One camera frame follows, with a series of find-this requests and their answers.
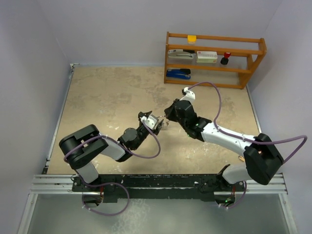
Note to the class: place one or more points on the metal keyring with keys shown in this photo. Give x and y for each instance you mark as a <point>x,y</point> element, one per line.
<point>163,122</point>

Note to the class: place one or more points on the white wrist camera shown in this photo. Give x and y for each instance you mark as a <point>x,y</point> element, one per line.
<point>151,121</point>
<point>188,95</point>

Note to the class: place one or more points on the white red box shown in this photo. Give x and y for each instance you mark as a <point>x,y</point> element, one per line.
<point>206,57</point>

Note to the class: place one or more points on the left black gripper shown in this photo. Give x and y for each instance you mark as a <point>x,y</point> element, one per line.
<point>146,114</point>

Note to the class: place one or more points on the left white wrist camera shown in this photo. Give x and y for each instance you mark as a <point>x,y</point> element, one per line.
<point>151,121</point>

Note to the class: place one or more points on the black red bottle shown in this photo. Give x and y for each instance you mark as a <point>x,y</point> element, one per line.
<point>225,59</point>

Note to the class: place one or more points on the orange key tag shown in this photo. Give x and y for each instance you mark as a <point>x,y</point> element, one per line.
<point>241,158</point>

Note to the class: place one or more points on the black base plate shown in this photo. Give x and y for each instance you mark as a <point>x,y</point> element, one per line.
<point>204,187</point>

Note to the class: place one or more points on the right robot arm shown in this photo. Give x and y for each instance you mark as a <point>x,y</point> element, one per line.
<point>262,159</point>

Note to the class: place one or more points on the yellow cap container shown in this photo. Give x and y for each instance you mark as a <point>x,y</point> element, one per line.
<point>191,39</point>

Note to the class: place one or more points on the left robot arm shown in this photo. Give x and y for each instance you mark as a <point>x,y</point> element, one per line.
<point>82,146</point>

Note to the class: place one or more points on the wooden shelf rack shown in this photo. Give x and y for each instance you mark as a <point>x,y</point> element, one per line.
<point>246,56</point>

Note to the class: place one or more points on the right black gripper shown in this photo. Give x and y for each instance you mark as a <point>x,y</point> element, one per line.
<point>169,111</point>

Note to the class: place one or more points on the grey stapler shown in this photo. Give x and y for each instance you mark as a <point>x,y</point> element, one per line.
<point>181,54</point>

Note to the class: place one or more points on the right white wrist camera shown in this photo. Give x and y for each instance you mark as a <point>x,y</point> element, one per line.
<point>188,95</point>

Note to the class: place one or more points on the blue stapler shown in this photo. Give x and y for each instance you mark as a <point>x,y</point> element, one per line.
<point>179,73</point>

